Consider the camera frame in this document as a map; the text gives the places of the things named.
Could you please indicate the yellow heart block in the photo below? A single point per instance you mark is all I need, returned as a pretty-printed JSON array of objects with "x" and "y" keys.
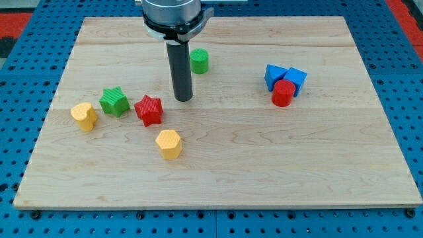
[{"x": 85, "y": 116}]

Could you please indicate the red cylinder block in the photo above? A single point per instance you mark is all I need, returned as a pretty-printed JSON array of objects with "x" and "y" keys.
[{"x": 283, "y": 93}]

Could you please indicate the red star block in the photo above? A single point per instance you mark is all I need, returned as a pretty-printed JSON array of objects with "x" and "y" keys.
[{"x": 149, "y": 110}]

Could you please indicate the green star block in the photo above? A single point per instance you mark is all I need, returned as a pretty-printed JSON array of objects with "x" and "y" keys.
[{"x": 114, "y": 101}]

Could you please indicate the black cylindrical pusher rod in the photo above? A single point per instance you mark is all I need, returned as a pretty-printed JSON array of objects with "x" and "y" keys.
[{"x": 179, "y": 63}]

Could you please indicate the green cylinder block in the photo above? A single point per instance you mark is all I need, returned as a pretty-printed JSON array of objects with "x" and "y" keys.
[{"x": 199, "y": 61}]

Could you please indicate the wooden board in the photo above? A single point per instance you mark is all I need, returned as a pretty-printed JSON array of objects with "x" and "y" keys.
[{"x": 331, "y": 148}]

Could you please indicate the blue triangle block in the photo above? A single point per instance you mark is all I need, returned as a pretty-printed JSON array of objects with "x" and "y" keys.
[{"x": 273, "y": 74}]

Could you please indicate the blue cube block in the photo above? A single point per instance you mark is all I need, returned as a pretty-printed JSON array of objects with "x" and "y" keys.
[{"x": 297, "y": 77}]

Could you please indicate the yellow hexagon block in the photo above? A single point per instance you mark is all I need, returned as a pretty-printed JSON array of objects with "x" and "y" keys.
[{"x": 169, "y": 144}]

